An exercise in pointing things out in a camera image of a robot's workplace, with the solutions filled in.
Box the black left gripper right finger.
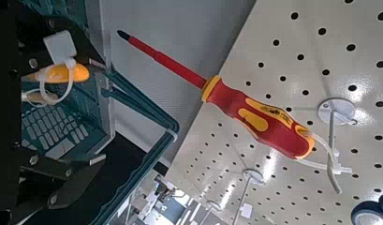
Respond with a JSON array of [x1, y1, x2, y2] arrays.
[[19, 152, 109, 211]]

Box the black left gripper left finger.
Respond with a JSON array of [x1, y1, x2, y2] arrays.
[[17, 17, 109, 76]]

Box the blue plastic crate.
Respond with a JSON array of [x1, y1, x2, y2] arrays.
[[19, 0, 181, 225]]

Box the white partition panel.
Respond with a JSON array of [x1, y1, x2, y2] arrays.
[[85, 0, 258, 163]]

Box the white pegboard hook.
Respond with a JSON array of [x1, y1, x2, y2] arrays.
[[232, 168, 266, 225], [317, 97, 358, 195], [198, 201, 223, 225]]

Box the red yellow screwdriver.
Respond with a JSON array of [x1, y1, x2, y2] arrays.
[[116, 29, 316, 161]]

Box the white perforated pegboard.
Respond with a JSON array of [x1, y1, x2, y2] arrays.
[[165, 0, 383, 225]]

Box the blue scissors in package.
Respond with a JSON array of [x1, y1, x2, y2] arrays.
[[350, 192, 383, 225]]

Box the wooden handled tool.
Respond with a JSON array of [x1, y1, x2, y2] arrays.
[[22, 92, 60, 105]]

